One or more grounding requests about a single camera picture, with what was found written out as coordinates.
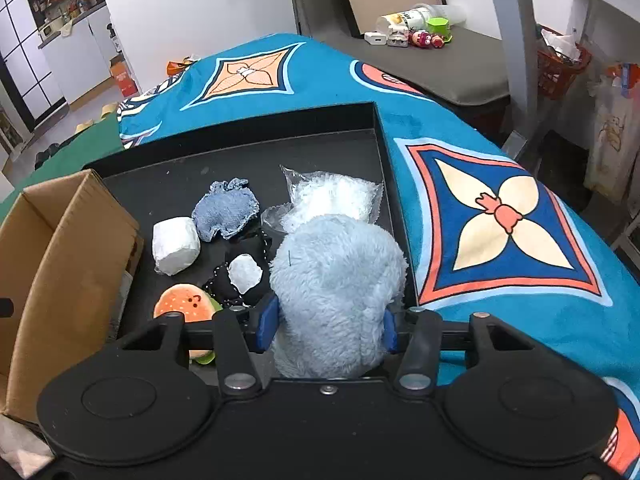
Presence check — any white wrapped cube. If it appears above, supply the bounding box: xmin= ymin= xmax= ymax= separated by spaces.
xmin=152 ymin=217 xmax=201 ymax=276

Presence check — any black lace pouch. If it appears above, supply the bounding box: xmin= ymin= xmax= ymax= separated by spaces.
xmin=203 ymin=230 xmax=272 ymax=310

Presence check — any white plastic container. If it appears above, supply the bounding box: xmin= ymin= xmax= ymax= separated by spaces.
xmin=375 ymin=3 xmax=466 ymax=35

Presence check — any white kitchen cabinet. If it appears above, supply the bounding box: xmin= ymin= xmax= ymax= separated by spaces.
xmin=27 ymin=0 xmax=119 ymax=104

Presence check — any green cloth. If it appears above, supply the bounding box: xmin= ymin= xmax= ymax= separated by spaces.
xmin=0 ymin=115 xmax=122 ymax=221

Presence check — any white charger box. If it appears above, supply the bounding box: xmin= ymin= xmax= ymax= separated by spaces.
xmin=363 ymin=32 xmax=387 ymax=46

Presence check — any brown cardboard box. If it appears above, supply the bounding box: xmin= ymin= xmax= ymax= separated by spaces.
xmin=1 ymin=170 xmax=144 ymax=424

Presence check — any orange cardboard box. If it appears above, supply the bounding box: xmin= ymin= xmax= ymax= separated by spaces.
xmin=110 ymin=55 xmax=138 ymax=98

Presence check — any grey-blue plush toy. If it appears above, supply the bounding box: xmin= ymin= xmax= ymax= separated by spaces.
xmin=270 ymin=214 xmax=408 ymax=379

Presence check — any blue denim scrunchie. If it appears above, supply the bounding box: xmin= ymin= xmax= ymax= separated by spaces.
xmin=191 ymin=178 xmax=259 ymax=243

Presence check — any burger plush toy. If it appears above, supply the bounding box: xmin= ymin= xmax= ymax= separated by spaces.
xmin=152 ymin=283 xmax=225 ymax=366

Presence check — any grey bench cushion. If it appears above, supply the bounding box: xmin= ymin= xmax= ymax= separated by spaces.
xmin=311 ymin=27 xmax=510 ymax=106

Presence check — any black shallow tray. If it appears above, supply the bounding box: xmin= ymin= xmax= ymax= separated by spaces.
xmin=82 ymin=101 xmax=419 ymax=346

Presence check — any orange bag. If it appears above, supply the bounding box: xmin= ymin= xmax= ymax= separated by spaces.
xmin=166 ymin=56 xmax=198 ymax=77

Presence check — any blue patterned blanket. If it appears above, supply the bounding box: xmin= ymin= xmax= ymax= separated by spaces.
xmin=117 ymin=34 xmax=639 ymax=479

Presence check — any red plastic basket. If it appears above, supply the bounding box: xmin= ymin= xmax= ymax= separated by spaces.
xmin=536 ymin=24 xmax=592 ymax=101

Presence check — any white fluff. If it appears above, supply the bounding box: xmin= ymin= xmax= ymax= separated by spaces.
xmin=260 ymin=166 xmax=384 ymax=234

